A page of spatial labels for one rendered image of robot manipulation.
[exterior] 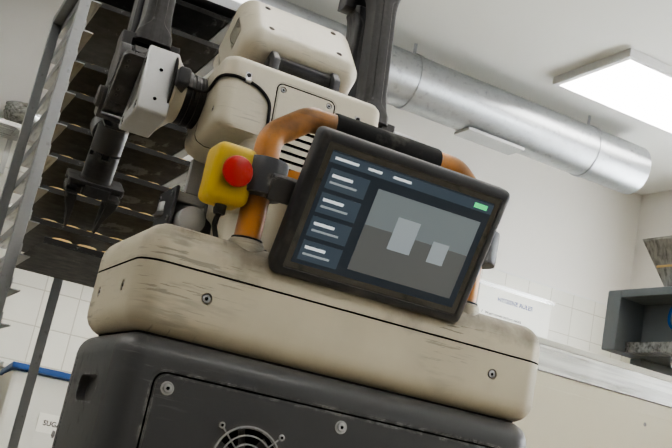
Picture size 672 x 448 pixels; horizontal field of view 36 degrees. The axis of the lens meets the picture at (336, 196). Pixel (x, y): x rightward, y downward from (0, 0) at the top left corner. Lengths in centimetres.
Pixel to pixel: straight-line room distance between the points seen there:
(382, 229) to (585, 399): 94
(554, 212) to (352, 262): 633
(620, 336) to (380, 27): 117
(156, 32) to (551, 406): 99
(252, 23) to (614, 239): 631
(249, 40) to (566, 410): 91
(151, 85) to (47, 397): 371
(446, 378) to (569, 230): 632
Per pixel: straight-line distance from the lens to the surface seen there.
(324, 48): 171
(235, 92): 156
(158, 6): 182
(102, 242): 281
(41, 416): 519
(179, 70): 159
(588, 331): 759
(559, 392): 200
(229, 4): 303
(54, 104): 281
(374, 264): 119
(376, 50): 197
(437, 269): 122
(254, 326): 115
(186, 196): 169
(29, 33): 611
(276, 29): 169
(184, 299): 113
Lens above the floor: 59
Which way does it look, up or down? 15 degrees up
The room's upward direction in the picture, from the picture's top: 12 degrees clockwise
